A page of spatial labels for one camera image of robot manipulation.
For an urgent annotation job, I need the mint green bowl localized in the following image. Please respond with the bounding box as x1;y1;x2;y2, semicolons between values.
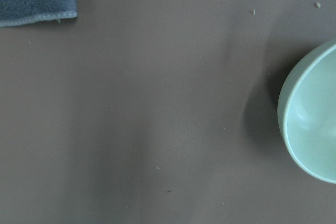
277;39;335;184

